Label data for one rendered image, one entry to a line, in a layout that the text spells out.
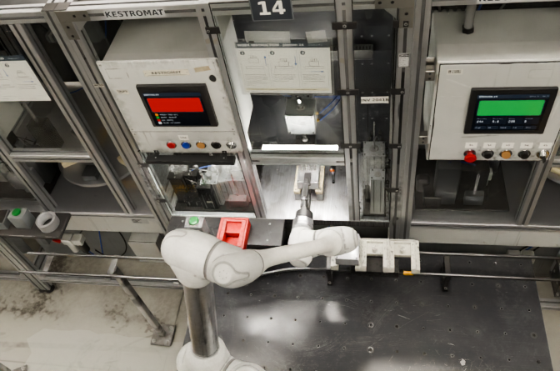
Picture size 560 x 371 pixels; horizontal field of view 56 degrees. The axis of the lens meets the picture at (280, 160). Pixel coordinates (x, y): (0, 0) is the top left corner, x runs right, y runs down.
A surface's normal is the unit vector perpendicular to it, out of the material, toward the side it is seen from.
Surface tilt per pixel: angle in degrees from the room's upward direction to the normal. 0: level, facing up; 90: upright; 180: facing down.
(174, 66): 90
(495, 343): 0
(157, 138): 90
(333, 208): 0
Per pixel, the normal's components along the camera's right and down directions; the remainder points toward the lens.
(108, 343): -0.13, -0.64
